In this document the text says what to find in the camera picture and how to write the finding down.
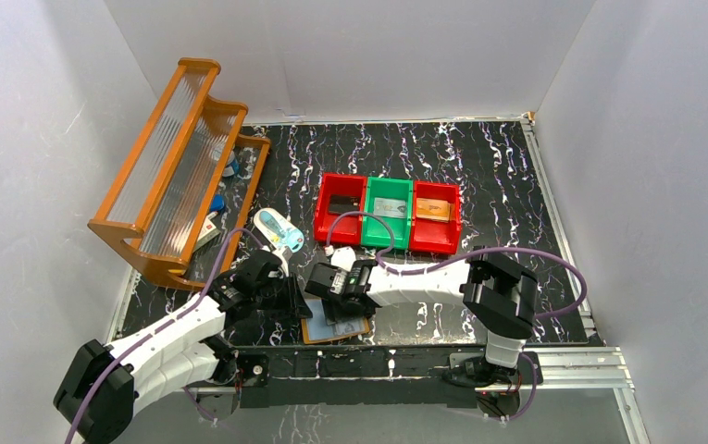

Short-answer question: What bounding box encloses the black card in red bin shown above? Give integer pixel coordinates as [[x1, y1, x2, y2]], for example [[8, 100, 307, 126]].
[[327, 194, 360, 215]]

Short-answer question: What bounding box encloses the blue white bottle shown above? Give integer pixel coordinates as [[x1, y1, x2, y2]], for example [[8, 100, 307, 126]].
[[213, 142, 240, 178]]

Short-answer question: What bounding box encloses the red plastic bin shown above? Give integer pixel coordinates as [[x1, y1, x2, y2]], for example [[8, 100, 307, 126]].
[[408, 181, 462, 254], [313, 173, 367, 245]]

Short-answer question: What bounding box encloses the gold credit card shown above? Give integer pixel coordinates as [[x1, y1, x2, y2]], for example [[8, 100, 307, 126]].
[[416, 198, 452, 223]]

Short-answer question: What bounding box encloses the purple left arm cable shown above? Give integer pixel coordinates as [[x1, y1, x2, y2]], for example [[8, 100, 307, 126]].
[[65, 228, 266, 444]]

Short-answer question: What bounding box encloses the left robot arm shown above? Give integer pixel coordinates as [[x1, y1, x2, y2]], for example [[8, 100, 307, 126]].
[[53, 250, 310, 443]]

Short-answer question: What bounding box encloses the red plastic bin left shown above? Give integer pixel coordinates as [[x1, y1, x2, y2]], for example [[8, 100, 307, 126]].
[[313, 173, 367, 245]]

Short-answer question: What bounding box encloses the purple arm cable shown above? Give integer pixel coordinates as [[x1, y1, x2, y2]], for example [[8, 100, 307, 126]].
[[65, 228, 266, 444], [324, 211, 589, 320]]

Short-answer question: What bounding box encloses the green plastic bin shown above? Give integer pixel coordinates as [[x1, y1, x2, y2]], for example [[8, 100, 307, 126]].
[[360, 177, 414, 250]]

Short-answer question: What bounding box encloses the orange wooden shelf rack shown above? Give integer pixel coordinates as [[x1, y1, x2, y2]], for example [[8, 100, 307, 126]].
[[88, 57, 271, 290]]

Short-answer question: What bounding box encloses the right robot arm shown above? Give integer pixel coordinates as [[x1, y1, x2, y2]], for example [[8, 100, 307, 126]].
[[305, 253, 539, 383]]

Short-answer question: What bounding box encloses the red plastic bin right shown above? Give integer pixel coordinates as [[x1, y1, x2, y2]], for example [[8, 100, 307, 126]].
[[408, 181, 462, 254]]

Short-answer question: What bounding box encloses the blue cap container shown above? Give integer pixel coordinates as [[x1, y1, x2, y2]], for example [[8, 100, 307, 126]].
[[208, 194, 226, 214]]

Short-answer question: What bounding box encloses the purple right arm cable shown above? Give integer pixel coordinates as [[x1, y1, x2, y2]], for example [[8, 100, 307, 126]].
[[324, 211, 589, 320]]

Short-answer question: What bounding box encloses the orange leather card holder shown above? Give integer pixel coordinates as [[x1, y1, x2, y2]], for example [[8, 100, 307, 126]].
[[301, 299, 370, 344]]

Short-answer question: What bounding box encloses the aluminium frame rail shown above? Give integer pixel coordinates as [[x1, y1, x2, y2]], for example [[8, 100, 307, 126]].
[[65, 119, 652, 444]]

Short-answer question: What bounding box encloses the white blue tube package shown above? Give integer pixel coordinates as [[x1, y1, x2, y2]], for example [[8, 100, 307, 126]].
[[254, 208, 304, 253]]

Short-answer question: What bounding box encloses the white green small box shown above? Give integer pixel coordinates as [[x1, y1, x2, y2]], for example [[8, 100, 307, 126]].
[[193, 212, 220, 252]]

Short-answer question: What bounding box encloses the white credit card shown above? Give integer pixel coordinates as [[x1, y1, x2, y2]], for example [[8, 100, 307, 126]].
[[372, 197, 407, 218]]

